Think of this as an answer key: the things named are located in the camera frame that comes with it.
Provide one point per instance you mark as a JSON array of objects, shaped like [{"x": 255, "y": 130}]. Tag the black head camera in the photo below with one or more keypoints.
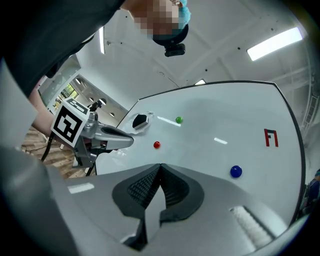
[{"x": 175, "y": 50}]

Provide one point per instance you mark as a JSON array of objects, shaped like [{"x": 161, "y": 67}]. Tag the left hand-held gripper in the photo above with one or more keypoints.
[{"x": 67, "y": 123}]

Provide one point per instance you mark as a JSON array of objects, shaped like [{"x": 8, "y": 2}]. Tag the blue round magnet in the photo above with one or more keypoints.
[{"x": 236, "y": 171}]

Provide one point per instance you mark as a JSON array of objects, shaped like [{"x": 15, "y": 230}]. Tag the green round magnet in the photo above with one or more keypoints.
[{"x": 179, "y": 119}]

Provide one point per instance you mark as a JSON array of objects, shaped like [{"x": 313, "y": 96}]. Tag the black whiteboard eraser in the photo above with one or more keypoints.
[{"x": 139, "y": 121}]

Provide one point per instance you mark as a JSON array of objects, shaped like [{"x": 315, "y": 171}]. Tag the blue hair cap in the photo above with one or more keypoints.
[{"x": 184, "y": 15}]

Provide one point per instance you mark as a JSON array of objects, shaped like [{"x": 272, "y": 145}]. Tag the long ceiling light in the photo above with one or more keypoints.
[
  {"x": 101, "y": 40},
  {"x": 200, "y": 82},
  {"x": 275, "y": 43}
]

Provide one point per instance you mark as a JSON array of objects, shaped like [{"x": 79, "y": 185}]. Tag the person's dark shirt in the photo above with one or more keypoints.
[{"x": 50, "y": 37}]

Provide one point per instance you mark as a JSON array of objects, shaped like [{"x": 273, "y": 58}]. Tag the red round magnet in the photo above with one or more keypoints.
[{"x": 156, "y": 144}]

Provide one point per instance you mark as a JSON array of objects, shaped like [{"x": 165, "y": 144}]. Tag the white whiteboard with black frame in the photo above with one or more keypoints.
[{"x": 212, "y": 112}]

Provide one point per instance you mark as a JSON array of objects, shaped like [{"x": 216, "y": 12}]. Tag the black head mount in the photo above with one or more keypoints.
[{"x": 175, "y": 37}]

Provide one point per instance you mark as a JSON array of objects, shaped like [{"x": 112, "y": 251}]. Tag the person's head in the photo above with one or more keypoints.
[{"x": 155, "y": 15}]

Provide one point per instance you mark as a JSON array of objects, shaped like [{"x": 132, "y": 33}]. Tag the person's left forearm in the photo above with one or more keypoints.
[{"x": 41, "y": 122}]

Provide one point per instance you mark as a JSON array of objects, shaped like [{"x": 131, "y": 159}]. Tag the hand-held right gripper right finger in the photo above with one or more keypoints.
[{"x": 220, "y": 200}]

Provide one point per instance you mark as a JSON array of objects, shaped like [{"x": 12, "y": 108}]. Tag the wall air vent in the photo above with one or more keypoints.
[{"x": 310, "y": 108}]

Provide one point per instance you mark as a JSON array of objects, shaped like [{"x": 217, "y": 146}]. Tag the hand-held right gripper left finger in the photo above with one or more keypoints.
[{"x": 90, "y": 200}]

